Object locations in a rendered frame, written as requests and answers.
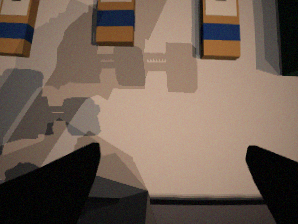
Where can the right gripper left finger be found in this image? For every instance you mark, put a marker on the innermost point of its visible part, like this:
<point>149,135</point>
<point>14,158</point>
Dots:
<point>52,194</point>

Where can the cardboard pack of welding electrodes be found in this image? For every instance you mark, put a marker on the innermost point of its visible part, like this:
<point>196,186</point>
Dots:
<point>219,29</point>

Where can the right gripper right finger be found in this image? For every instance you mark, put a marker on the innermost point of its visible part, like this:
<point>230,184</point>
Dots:
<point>276,178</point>

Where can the green rectangular block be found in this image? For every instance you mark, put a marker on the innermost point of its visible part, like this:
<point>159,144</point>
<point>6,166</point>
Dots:
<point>288,21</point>

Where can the tan cardboard box with blue band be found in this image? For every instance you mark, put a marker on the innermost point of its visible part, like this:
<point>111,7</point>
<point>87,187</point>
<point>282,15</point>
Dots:
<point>115,23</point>
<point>17,22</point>

